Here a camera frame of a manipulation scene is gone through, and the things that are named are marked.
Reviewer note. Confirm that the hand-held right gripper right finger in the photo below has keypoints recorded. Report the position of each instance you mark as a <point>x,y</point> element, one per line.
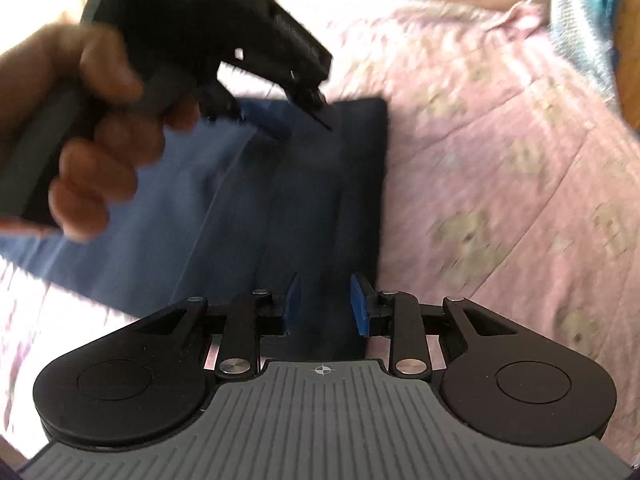
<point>359,306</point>

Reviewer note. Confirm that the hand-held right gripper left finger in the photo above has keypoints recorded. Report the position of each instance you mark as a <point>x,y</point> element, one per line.
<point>292,306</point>

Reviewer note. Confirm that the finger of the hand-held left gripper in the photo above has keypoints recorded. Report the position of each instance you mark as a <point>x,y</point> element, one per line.
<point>270,127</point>
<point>312,105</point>

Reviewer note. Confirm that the dark long-sleeved top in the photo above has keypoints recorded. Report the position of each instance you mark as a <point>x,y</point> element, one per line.
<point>310,210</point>

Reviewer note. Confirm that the person's left hand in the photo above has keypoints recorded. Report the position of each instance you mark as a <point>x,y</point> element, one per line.
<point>100,175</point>

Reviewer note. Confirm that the pink bear-print blanket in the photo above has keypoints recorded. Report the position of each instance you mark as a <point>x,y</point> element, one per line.
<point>500,185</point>

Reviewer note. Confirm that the clear bubble wrap sheet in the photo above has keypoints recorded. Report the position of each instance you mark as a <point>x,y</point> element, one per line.
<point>585,35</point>

